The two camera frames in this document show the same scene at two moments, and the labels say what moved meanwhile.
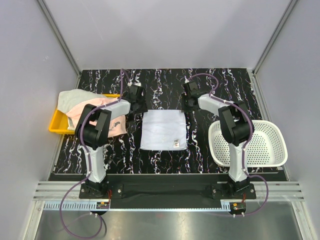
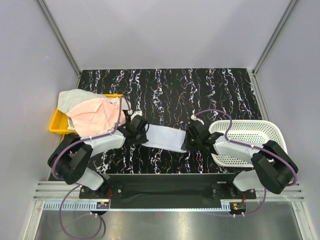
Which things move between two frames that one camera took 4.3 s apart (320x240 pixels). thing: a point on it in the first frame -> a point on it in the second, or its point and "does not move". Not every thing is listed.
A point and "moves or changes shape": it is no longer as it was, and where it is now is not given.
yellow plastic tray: [59, 123] does not move
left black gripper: [143, 109] -> [143, 140]
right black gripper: [184, 109] -> [186, 145]
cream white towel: [69, 99] does not move
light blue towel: [163, 130] moves or changes shape
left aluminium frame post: [61, 41] does not move
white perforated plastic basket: [267, 147] does not move
